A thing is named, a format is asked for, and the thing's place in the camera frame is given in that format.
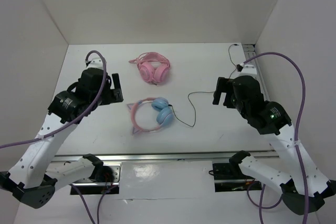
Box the black headphone cable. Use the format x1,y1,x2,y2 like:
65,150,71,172
167,43,239,128

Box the pink blue cat-ear headphones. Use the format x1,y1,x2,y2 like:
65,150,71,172
127,97,174,135

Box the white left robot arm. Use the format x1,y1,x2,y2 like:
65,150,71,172
1,68,123,209

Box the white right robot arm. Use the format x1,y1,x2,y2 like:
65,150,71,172
213,76,335,215

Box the pink wrapped headphones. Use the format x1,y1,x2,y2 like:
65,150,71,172
129,52,171,85

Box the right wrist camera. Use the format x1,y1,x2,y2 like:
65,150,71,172
237,63,258,79

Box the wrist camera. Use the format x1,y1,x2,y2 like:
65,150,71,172
86,59,104,70
237,63,258,79

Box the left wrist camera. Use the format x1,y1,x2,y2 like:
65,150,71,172
86,59,104,70

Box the aluminium right side rail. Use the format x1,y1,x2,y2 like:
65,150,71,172
243,43,270,102

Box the aluminium rail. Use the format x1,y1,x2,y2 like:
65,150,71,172
51,150,279,163
243,43,270,102

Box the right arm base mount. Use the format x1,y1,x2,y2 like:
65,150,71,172
208,163,262,193

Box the aluminium front rail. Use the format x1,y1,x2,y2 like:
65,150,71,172
51,150,279,163

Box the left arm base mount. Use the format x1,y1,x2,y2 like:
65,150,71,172
73,162,121,195

